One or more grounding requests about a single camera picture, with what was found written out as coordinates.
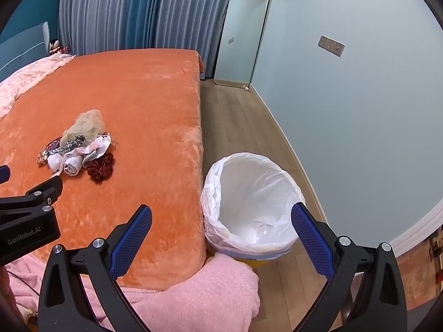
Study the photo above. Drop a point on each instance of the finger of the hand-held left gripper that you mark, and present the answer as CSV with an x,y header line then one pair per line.
x,y
3,174
46,191

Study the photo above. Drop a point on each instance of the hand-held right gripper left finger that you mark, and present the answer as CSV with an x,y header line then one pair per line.
x,y
133,235

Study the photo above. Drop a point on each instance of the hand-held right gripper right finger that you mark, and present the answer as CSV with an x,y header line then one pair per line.
x,y
311,238

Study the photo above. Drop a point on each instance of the white cloth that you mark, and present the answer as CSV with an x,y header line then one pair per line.
x,y
72,166
55,162

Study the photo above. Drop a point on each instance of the yellow trash bin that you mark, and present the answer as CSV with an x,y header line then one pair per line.
x,y
256,260

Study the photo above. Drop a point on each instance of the white tissue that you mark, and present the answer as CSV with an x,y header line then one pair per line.
x,y
98,147

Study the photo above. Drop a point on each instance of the waste bin with white liner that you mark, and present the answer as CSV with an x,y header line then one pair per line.
x,y
252,193

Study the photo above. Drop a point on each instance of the beige mesh net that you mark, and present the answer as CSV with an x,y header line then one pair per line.
x,y
86,122

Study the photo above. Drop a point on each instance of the leopard print scrunchie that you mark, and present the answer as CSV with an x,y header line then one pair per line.
x,y
66,148

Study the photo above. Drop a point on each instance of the dark red scrunchie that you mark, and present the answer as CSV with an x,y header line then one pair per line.
x,y
101,167

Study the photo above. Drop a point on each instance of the pink fluffy blanket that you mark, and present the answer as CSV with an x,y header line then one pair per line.
x,y
193,297

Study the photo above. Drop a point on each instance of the pale pink quilt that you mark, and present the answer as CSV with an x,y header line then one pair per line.
x,y
24,79

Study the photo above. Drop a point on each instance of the orange plush bed blanket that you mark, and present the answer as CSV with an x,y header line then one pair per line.
x,y
138,110

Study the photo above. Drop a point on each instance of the teal padded headboard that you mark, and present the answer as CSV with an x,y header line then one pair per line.
x,y
20,48

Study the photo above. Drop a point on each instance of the small doll toy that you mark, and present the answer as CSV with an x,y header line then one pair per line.
x,y
54,46

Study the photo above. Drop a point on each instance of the grey curtain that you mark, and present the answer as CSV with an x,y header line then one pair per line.
x,y
193,17
93,10

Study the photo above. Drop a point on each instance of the blue curtain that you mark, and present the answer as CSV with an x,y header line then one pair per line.
x,y
145,7

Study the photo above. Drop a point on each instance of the standing mirror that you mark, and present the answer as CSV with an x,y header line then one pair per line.
x,y
240,34

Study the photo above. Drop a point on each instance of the wall switch panel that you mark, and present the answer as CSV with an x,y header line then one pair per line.
x,y
331,46

